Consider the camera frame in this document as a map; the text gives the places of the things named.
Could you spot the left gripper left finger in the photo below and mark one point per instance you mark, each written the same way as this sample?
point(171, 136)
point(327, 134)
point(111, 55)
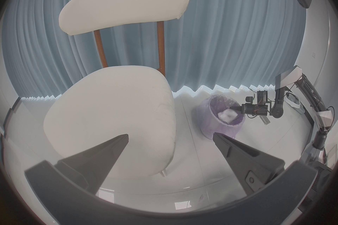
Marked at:
point(92, 163)

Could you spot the white paper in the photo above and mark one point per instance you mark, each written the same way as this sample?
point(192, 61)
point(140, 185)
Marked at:
point(225, 116)

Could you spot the white cushioned wooden chair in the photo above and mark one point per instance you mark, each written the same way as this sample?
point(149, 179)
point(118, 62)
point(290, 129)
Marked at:
point(111, 113)

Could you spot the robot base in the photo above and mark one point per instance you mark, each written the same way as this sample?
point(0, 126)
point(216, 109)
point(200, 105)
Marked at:
point(323, 176)

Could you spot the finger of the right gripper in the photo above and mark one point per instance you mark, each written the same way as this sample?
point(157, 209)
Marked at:
point(236, 109)

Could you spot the white wardrobe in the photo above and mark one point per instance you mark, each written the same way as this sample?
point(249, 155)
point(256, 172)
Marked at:
point(316, 34)

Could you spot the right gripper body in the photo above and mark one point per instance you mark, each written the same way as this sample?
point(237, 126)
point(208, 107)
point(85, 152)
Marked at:
point(254, 110)

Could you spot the white oval object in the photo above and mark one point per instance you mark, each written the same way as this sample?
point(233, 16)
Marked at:
point(291, 99)

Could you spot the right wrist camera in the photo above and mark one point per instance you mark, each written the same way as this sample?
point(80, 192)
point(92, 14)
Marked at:
point(261, 97)

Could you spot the blue-grey curtain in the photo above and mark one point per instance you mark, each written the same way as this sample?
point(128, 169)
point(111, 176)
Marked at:
point(237, 34)

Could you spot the grey trash bin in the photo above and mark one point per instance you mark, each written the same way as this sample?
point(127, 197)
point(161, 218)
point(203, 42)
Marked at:
point(208, 123)

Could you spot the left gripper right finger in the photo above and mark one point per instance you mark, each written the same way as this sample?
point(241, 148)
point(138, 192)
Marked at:
point(243, 163)

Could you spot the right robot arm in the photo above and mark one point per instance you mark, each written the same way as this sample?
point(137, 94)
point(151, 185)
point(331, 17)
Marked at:
point(278, 110)

